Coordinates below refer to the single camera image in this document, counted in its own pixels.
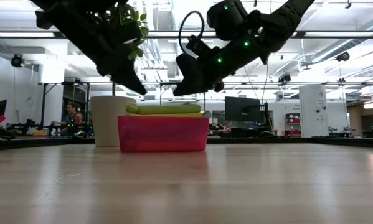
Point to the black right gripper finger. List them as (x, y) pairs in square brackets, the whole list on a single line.
[(194, 87), (187, 67)]

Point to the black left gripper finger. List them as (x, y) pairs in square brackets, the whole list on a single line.
[(128, 79)]

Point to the green fluffy towel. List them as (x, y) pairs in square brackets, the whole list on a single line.
[(164, 109)]

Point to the yellow microfiber towel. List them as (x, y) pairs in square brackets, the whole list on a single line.
[(167, 114)]

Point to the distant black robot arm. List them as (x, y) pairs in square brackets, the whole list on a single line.
[(27, 124)]

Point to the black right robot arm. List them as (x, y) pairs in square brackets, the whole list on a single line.
[(261, 21)]

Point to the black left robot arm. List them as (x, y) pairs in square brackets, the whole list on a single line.
[(64, 9)]

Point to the green leafy small tree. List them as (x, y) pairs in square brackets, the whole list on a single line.
[(133, 25)]

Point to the white plant pot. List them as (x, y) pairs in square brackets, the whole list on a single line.
[(106, 124)]

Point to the black computer monitor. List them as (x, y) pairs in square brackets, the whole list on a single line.
[(242, 110)]

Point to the pink plastic bin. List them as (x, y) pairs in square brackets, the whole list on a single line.
[(162, 133)]

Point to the black ceiling spotlight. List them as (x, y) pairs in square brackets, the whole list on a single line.
[(16, 60), (342, 56), (285, 77)]

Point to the person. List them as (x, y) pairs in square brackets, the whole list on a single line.
[(71, 119)]

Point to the red parts shelf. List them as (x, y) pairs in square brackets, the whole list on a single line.
[(293, 124)]

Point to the white cabinet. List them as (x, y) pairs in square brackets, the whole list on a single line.
[(312, 112)]

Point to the small black monitor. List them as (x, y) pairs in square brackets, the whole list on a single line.
[(0, 109)]

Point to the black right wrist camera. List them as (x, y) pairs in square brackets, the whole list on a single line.
[(201, 48)]

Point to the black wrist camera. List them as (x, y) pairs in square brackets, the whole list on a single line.
[(201, 48), (127, 32)]

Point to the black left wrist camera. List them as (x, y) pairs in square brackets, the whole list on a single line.
[(127, 32)]

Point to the black aluminium rig frame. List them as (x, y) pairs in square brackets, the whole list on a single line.
[(329, 34)]

